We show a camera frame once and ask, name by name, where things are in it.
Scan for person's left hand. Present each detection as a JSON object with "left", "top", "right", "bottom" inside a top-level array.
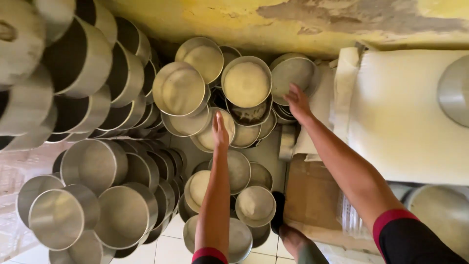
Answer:
[{"left": 212, "top": 111, "right": 230, "bottom": 151}]

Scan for person's right hand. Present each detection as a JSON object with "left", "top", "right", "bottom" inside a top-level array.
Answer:
[{"left": 284, "top": 83, "right": 316, "bottom": 126}]

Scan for shallow round aluminium pan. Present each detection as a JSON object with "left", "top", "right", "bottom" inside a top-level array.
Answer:
[
  {"left": 270, "top": 53, "right": 321, "bottom": 107},
  {"left": 190, "top": 108, "right": 236, "bottom": 153}
]

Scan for folded white sack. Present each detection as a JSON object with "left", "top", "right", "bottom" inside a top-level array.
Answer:
[{"left": 293, "top": 64, "right": 337, "bottom": 163}]

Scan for pile of aluminium baking tins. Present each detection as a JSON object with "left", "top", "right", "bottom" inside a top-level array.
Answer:
[
  {"left": 152, "top": 36, "right": 298, "bottom": 151},
  {"left": 178, "top": 150, "right": 277, "bottom": 264}
]

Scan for small upright aluminium tin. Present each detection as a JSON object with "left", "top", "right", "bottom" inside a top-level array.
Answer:
[{"left": 278, "top": 124, "right": 297, "bottom": 162}]

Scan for brown cardboard box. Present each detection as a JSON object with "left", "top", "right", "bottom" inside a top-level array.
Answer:
[{"left": 284, "top": 153, "right": 382, "bottom": 254}]

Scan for large white sack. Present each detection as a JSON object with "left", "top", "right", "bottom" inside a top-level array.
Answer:
[{"left": 331, "top": 47, "right": 469, "bottom": 186}]

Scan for person's left black sleeve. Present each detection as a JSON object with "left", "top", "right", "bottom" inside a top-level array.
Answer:
[{"left": 191, "top": 247, "right": 229, "bottom": 264}]

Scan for person's black sleeve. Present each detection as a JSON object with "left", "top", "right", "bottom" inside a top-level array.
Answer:
[
  {"left": 373, "top": 209, "right": 469, "bottom": 264},
  {"left": 191, "top": 247, "right": 229, "bottom": 264}
]

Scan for cluster of deep aluminium pots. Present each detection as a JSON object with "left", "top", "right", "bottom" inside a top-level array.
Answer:
[{"left": 16, "top": 139, "right": 188, "bottom": 264}]

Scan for bundle in clear plastic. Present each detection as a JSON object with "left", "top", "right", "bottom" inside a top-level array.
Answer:
[{"left": 336, "top": 190, "right": 371, "bottom": 240}]

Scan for person's leg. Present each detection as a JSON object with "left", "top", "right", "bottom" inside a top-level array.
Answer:
[{"left": 270, "top": 191, "right": 330, "bottom": 264}]

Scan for stacks of large aluminium pots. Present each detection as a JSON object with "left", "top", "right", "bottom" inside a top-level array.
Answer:
[{"left": 0, "top": 0, "right": 165, "bottom": 153}]

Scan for aluminium lid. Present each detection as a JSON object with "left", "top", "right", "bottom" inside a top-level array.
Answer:
[{"left": 437, "top": 55, "right": 469, "bottom": 128}]

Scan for person's right black sleeve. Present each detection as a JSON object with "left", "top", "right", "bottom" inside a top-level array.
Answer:
[{"left": 373, "top": 209, "right": 469, "bottom": 264}]

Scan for wide aluminium basin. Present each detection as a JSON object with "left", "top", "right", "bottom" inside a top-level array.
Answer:
[{"left": 402, "top": 184, "right": 469, "bottom": 259}]

